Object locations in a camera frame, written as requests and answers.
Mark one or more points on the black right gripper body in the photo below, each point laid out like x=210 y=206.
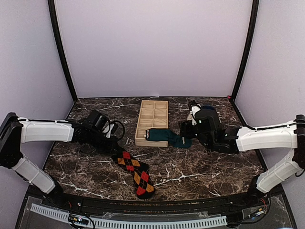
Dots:
x=186 y=128

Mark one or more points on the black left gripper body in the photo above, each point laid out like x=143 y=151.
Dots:
x=101 y=145

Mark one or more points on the dark green sock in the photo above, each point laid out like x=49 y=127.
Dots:
x=161 y=134

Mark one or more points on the black red yellow argyle sock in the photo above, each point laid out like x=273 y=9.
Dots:
x=143 y=184

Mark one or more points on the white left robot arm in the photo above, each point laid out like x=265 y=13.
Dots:
x=25 y=143

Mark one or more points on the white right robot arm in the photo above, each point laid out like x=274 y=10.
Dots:
x=289 y=135

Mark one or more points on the blue enamel mug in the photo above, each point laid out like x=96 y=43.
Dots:
x=208 y=107

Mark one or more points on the wooden compartment tray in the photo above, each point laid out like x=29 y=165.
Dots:
x=152 y=114

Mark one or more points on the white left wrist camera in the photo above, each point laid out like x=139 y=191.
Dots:
x=107 y=130

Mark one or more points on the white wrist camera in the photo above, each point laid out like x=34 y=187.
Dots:
x=193 y=108
x=107 y=130

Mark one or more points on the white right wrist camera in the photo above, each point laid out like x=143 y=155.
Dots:
x=193 y=108

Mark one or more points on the black front table rail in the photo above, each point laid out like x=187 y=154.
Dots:
x=227 y=204

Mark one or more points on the white slotted cable duct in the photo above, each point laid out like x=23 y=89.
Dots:
x=123 y=221

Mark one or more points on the black right frame post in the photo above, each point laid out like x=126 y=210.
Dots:
x=246 y=51

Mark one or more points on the black frame post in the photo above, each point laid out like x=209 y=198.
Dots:
x=246 y=51
x=60 y=49

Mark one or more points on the black left frame post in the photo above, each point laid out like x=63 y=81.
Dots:
x=60 y=49

